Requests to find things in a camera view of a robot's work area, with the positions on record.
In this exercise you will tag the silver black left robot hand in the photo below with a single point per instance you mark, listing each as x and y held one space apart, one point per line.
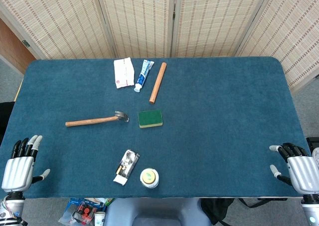
18 171

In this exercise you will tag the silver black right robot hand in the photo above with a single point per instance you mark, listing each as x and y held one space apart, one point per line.
302 173

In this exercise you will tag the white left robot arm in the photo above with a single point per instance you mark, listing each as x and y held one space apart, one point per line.
12 207

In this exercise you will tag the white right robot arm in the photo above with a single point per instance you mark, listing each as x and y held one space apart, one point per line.
310 211

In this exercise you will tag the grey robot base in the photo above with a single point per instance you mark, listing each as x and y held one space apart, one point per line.
154 211

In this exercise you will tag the green yellow scrubbing sponge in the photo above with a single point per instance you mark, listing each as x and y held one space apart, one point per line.
150 118

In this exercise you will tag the black object with white dial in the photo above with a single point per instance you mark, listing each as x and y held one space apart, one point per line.
314 146

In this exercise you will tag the blue plastic package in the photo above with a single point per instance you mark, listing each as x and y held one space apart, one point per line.
73 203

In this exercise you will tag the clear box with red parts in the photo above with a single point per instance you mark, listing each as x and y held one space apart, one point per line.
84 212

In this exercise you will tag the black bag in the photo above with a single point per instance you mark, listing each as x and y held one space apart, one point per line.
216 209

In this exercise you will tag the white paper cup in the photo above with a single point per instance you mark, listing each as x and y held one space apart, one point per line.
100 218

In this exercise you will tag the blue table carpet cloth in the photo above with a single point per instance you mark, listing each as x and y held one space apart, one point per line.
211 126

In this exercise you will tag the black open carton box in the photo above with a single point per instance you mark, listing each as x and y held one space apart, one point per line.
127 166

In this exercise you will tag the brown wooden door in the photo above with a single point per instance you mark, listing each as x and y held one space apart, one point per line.
12 49

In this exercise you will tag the metal door hinge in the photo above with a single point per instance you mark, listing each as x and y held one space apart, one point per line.
26 43

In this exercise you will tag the white drink bottle yellow cap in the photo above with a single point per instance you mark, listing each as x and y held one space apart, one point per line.
149 177

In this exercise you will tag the woven bamboo screen panel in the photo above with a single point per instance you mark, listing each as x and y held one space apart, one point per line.
62 24
294 36
211 19
137 19

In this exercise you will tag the white crumpled paper packet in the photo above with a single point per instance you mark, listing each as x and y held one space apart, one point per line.
123 72

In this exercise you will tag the blue white toothpaste tube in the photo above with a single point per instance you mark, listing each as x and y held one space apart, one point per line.
143 75

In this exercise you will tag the round wooden rod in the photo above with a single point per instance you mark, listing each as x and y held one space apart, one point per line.
158 82

